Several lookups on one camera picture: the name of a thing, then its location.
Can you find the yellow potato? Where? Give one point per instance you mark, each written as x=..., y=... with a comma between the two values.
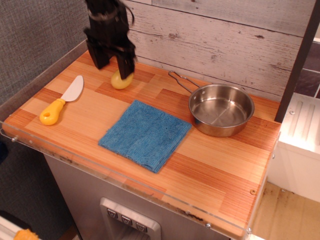
x=118, y=83

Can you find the stainless steel pot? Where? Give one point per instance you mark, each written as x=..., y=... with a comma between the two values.
x=218, y=110

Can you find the blue folded cloth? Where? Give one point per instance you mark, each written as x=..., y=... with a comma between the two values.
x=146, y=135

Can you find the white cabinet at right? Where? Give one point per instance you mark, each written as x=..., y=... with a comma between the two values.
x=295, y=164

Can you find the silver dispenser button panel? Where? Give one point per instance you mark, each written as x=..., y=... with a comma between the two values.
x=123, y=223

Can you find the orange fuzzy object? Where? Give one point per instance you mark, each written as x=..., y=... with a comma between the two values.
x=25, y=234

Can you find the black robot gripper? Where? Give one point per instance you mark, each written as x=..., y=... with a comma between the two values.
x=107, y=36

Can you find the grey toy kitchen cabinet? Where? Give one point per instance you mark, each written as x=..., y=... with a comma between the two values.
x=82, y=193

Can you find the yellow handled toy knife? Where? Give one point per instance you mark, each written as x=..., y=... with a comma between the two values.
x=50, y=115

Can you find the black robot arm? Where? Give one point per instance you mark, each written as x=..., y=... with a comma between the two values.
x=105, y=6

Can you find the dark right vertical post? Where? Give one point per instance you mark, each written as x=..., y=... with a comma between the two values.
x=299, y=62

